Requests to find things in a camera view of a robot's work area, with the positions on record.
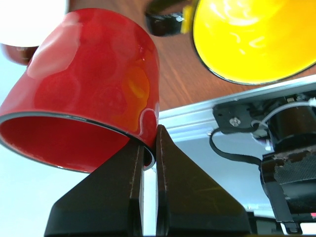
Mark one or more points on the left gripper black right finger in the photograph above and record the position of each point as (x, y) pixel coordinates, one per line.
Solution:
(190, 202)

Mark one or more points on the red mug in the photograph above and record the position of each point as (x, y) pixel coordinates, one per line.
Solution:
(90, 88)

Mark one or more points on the aluminium frame rail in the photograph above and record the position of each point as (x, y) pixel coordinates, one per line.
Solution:
(197, 116)

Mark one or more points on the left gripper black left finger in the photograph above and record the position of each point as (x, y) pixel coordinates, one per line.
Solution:
(107, 203)

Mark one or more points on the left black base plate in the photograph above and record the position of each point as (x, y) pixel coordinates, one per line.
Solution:
(236, 116)

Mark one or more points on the yellow mug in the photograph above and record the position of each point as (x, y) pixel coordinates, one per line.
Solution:
(243, 41)

